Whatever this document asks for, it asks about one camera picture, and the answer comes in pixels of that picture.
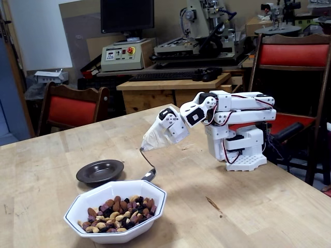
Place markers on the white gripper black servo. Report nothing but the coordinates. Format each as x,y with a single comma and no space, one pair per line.
172,128

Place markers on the beige masking tape wrap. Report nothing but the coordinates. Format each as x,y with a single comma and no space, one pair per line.
155,137

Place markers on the bent metal spoon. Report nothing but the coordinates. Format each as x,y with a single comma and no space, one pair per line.
149,175

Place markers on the white octagonal bowl blue rim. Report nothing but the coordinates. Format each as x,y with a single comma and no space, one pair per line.
108,189

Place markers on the white robot arm with base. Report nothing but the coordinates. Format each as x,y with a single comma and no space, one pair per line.
245,103

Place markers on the wooden workbench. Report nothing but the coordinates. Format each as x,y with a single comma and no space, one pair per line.
144,99

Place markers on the black computer keyboard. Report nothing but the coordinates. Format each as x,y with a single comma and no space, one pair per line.
160,76

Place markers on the black handheld device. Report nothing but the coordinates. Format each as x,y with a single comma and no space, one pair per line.
208,75

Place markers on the beige control box red button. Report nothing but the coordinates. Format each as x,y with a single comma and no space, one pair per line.
121,60

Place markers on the black plastic crate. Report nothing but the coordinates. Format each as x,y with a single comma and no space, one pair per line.
98,84

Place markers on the small dark brown dish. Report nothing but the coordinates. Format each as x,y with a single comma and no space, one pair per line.
101,170

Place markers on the black and red tray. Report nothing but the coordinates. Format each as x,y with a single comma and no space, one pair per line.
89,72

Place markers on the small dark circuit board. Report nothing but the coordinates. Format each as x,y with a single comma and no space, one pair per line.
268,127

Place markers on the low wooden chair red padding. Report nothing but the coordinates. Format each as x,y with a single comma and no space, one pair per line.
72,111

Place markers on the beige benchtop milling machine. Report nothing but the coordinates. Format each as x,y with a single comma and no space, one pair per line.
201,23

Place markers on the mixed nuts and dried fruit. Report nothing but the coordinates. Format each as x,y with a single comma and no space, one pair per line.
116,214

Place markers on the grey flat panel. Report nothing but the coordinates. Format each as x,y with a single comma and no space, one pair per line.
80,51

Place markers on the black computer monitor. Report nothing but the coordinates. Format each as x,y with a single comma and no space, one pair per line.
126,15

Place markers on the black cylinder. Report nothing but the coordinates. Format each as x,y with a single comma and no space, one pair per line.
289,130

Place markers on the brown cardboard box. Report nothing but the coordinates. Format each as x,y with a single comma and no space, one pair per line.
254,25

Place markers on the white model house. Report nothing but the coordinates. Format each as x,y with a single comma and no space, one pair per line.
49,76

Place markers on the tall wooden chair red padding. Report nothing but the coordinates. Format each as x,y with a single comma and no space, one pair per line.
292,55

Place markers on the round black turntable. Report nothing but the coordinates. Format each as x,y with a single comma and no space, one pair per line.
278,30

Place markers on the clear plastic bag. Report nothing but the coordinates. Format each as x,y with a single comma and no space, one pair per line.
33,91

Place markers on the small metal mechanism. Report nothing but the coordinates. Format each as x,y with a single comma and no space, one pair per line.
275,13

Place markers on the white board panel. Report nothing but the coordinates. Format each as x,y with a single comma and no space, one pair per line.
38,33

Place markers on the green box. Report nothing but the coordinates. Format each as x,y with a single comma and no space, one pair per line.
310,23

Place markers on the red rounded object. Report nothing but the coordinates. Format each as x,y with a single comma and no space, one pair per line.
328,192

